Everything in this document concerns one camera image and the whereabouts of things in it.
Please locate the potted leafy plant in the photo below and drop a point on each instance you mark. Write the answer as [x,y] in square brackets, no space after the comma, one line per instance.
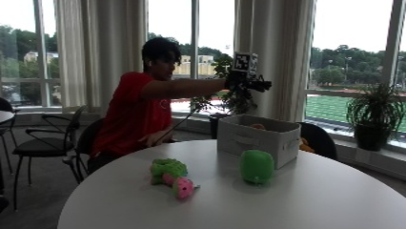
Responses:
[231,95]

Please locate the white marker cube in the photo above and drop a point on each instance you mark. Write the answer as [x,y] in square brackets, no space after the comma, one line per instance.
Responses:
[246,62]

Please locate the white curtain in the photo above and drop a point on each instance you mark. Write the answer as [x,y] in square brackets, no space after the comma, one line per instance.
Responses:
[100,54]
[278,47]

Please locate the white fabric storage box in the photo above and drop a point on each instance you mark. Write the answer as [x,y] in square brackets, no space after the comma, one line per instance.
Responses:
[258,140]

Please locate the orange plush toy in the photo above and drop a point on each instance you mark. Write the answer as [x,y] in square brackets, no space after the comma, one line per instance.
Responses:
[305,145]

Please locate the black chair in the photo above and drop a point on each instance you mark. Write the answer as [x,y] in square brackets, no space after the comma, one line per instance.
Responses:
[6,127]
[87,143]
[321,140]
[47,146]

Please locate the green plush toy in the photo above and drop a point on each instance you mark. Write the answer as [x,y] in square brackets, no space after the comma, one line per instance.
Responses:
[258,166]

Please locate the potted grass plant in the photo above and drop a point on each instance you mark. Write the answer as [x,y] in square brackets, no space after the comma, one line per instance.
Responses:
[375,116]

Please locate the the person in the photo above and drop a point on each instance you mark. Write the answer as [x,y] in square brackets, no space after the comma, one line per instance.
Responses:
[140,111]

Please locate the green and pink plush turtle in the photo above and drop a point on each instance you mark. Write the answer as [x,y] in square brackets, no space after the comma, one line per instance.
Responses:
[171,175]

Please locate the round white side table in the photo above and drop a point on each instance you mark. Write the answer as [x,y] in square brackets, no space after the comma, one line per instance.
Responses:
[6,116]

